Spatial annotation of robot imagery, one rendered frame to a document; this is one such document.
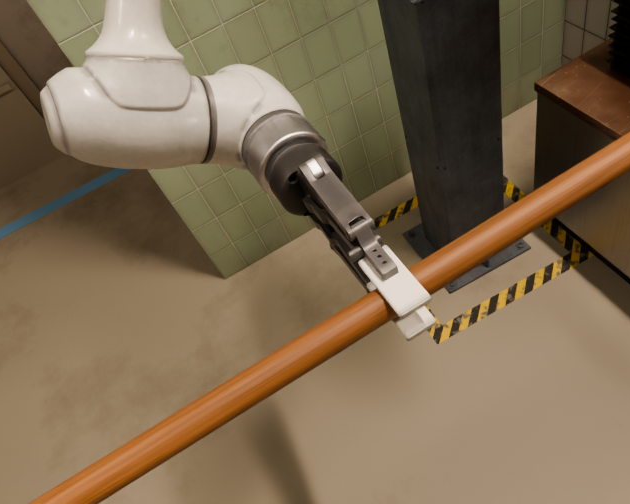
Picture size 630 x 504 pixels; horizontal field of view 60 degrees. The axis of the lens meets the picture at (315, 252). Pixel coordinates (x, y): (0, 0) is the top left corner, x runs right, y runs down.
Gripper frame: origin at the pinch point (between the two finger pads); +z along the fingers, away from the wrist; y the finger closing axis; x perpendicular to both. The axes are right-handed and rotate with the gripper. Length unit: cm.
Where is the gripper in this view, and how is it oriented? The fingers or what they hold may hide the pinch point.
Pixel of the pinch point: (397, 292)
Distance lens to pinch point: 48.7
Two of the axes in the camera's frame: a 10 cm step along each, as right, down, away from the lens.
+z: 4.5, 6.2, -6.4
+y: 2.7, 5.9, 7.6
